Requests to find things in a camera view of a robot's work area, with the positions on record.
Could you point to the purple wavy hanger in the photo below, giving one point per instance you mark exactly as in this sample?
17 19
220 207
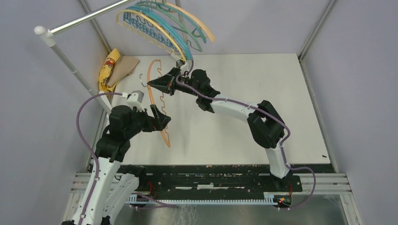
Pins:
173 33

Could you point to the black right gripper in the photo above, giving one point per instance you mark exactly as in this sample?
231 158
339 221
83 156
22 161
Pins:
175 82

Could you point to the blue wavy hanger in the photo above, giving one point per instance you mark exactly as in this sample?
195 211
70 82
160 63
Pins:
164 28
146 29

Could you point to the green wavy hanger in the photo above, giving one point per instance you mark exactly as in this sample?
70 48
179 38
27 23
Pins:
195 45

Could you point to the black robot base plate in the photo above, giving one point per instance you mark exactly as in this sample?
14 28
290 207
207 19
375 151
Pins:
213 182

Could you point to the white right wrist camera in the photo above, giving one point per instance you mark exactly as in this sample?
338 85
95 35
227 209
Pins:
183 66

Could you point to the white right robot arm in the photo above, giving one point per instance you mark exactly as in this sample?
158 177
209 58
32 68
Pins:
266 125

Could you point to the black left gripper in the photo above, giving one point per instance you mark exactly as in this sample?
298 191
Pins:
152 118

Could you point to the beige plastic hanger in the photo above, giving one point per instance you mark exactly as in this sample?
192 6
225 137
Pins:
186 16

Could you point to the white clothes rack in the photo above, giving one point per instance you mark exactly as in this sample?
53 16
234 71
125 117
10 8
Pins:
81 46

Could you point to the yellow patterned cloth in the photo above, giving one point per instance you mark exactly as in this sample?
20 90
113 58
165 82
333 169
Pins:
106 71

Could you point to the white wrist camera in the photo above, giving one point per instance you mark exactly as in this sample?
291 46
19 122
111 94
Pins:
134 100
183 66

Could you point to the beige cloth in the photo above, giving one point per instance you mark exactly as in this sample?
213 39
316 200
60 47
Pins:
123 67

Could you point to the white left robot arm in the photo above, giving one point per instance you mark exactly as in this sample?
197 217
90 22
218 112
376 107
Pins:
100 205

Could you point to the yellow wavy hanger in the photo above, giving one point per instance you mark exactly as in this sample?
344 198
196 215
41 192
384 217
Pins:
149 20

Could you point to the teal plastic hanger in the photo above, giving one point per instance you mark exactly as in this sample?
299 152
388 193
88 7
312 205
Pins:
189 25

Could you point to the orange wavy hanger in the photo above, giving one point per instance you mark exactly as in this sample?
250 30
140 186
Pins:
157 64

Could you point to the white slotted cable duct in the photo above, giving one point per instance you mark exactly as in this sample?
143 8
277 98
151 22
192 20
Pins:
269 200

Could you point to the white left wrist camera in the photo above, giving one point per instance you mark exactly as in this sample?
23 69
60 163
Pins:
134 100

